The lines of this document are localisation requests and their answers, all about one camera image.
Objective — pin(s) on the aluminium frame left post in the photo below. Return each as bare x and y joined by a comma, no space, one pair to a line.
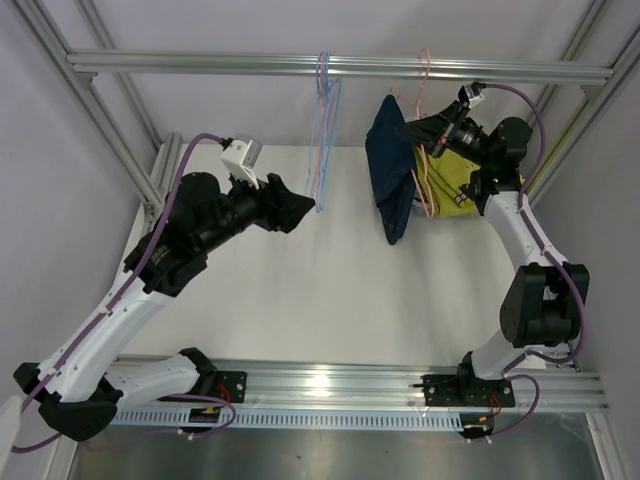
37,20

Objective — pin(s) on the blue hanger of yellow trousers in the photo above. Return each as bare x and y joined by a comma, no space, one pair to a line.
319,123

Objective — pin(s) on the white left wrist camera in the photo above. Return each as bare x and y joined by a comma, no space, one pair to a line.
239,156

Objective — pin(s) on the aluminium frame right post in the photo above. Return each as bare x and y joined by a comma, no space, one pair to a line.
569,199

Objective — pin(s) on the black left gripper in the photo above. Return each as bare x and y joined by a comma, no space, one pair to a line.
280,209

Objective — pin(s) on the olive green trousers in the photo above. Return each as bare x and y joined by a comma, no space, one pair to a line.
440,184

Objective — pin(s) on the navy blue trousers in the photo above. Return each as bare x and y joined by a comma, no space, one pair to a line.
390,161

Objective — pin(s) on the blue hanger of print trousers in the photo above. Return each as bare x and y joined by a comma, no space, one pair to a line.
332,140

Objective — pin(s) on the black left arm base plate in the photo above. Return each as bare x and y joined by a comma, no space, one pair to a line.
228,385

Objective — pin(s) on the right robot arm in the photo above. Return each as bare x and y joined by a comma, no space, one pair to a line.
544,306

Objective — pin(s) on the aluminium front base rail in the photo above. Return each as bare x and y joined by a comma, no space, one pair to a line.
305,385

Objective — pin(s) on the aluminium frame post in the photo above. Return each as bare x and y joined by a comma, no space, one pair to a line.
569,199
37,20

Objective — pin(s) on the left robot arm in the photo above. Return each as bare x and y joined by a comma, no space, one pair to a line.
78,391

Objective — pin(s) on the white slotted cable duct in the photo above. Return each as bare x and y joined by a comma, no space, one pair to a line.
198,418

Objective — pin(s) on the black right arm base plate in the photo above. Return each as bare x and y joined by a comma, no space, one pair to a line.
441,390

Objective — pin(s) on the aluminium hanging rail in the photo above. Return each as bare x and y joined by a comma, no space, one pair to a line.
309,65

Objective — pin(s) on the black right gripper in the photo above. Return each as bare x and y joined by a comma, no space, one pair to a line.
431,131

